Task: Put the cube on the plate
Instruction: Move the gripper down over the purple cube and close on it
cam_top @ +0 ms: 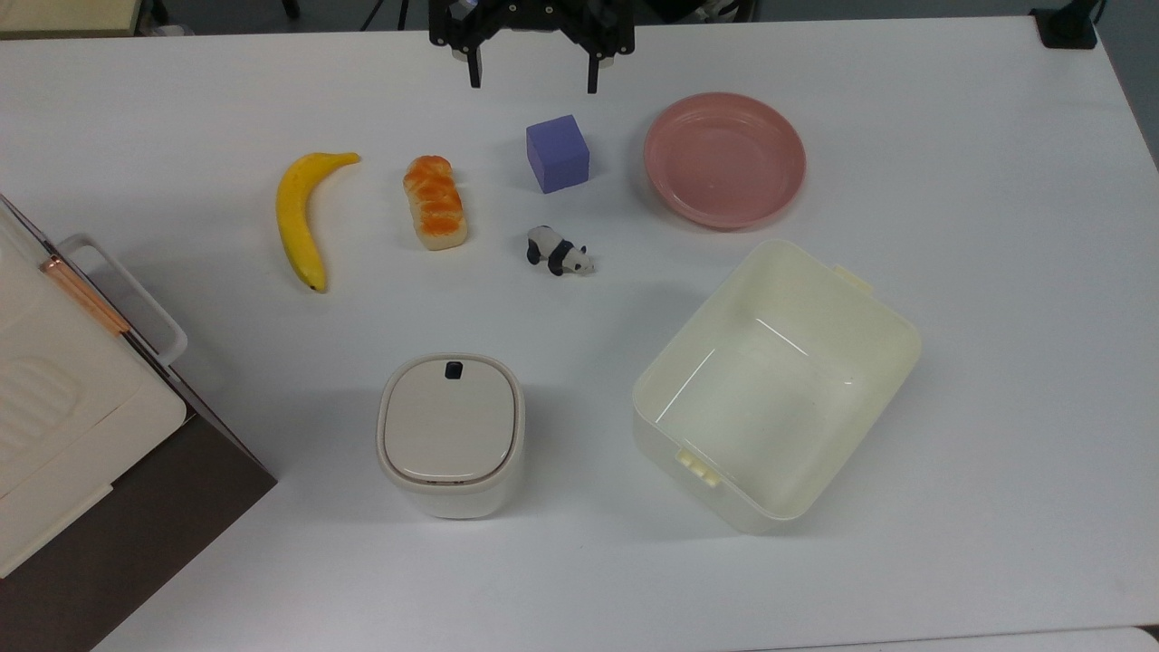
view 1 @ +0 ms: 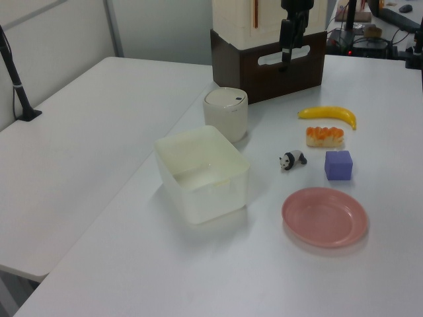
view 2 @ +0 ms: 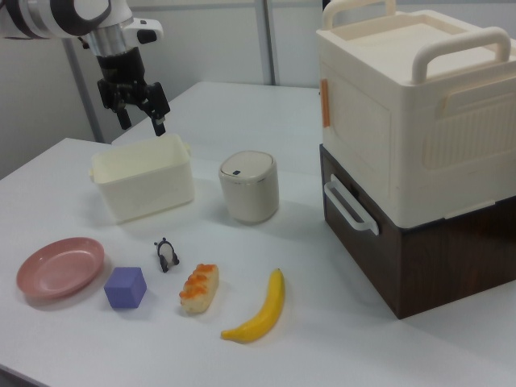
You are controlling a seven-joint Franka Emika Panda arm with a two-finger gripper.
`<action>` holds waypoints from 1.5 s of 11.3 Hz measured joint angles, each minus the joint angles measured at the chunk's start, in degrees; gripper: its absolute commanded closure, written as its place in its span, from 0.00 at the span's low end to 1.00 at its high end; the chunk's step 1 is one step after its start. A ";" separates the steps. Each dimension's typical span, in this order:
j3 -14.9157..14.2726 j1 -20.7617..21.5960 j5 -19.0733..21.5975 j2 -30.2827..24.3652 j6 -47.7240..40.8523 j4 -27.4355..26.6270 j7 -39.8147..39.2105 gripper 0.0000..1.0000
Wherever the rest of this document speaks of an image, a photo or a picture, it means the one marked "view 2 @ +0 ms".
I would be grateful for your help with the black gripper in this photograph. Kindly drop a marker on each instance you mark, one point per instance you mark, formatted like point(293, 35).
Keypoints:
point(121, 74)

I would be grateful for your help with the cream plastic storage box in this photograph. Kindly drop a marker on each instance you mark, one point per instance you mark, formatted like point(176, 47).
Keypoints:
point(419, 117)

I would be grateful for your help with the small panda figurine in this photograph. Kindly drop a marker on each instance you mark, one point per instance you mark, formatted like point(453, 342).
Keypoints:
point(166, 255)

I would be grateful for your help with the purple cube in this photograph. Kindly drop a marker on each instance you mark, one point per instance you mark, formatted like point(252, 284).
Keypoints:
point(126, 288)

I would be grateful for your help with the toy bread with orange topping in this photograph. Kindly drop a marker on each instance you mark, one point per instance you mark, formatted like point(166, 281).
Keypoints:
point(200, 287)

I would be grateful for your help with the yellow toy banana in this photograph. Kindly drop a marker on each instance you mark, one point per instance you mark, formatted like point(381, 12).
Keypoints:
point(260, 310)

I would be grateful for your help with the small cream lidded trash can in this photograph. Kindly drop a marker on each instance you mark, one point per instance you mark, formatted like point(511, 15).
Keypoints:
point(249, 186)

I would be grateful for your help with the cream plastic open bin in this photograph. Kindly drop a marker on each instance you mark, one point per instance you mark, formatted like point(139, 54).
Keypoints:
point(141, 181)

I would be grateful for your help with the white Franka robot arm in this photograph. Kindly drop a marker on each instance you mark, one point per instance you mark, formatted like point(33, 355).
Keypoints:
point(48, 16)

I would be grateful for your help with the dark wooden drawer box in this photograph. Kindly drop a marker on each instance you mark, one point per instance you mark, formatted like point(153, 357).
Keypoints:
point(427, 266)

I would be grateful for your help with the pink plastic plate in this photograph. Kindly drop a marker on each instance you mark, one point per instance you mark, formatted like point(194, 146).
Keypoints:
point(60, 267)

